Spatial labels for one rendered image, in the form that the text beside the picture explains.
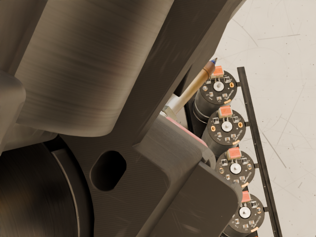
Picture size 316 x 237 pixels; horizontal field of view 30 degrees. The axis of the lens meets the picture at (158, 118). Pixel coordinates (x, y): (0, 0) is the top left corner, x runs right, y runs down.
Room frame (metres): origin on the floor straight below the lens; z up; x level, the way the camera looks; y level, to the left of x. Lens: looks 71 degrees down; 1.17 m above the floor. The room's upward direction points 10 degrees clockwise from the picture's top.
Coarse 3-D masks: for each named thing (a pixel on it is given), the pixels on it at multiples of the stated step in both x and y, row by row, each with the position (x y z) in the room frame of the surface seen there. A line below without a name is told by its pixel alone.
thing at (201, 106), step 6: (216, 84) 0.15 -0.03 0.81; (222, 84) 0.15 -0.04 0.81; (198, 90) 0.15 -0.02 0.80; (216, 90) 0.15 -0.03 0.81; (222, 90) 0.15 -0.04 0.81; (198, 96) 0.15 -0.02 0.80; (198, 102) 0.15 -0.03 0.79; (204, 102) 0.14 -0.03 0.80; (192, 108) 0.15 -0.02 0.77; (198, 108) 0.14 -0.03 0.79; (204, 108) 0.14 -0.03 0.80; (210, 108) 0.14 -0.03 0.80; (216, 108) 0.14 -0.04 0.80; (198, 114) 0.14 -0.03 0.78; (204, 114) 0.14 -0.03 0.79; (210, 114) 0.14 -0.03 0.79; (204, 120) 0.14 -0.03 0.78
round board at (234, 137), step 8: (216, 112) 0.13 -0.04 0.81; (232, 112) 0.14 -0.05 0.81; (208, 120) 0.13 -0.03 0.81; (216, 120) 0.13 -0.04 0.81; (224, 120) 0.13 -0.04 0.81; (232, 120) 0.13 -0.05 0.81; (240, 120) 0.13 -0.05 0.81; (208, 128) 0.12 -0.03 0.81; (216, 128) 0.12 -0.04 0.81; (240, 128) 0.13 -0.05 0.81; (216, 136) 0.12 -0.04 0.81; (224, 136) 0.12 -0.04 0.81; (232, 136) 0.12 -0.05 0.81; (240, 136) 0.12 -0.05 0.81; (224, 144) 0.11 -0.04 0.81; (232, 144) 0.11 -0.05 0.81
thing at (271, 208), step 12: (240, 72) 0.17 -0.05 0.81; (240, 84) 0.16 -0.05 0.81; (252, 108) 0.14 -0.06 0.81; (252, 120) 0.13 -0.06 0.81; (252, 132) 0.13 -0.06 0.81; (264, 168) 0.10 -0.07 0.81; (264, 180) 0.10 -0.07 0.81; (264, 192) 0.09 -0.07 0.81; (276, 216) 0.07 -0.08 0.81; (276, 228) 0.07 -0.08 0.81
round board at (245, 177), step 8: (224, 152) 0.11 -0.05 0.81; (224, 160) 0.10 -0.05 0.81; (240, 160) 0.11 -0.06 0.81; (248, 160) 0.11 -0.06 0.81; (216, 168) 0.10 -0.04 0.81; (224, 168) 0.10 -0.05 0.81; (224, 176) 0.09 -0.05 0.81; (232, 176) 0.09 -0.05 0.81; (240, 176) 0.10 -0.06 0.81; (248, 176) 0.10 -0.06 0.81; (240, 184) 0.09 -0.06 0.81
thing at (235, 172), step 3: (231, 165) 0.10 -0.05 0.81; (234, 165) 0.10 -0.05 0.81; (237, 165) 0.10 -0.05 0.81; (231, 168) 0.10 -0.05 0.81; (237, 168) 0.10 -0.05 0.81; (240, 168) 0.10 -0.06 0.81; (231, 171) 0.10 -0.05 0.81; (234, 171) 0.10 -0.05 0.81; (237, 171) 0.10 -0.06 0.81; (240, 171) 0.10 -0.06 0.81
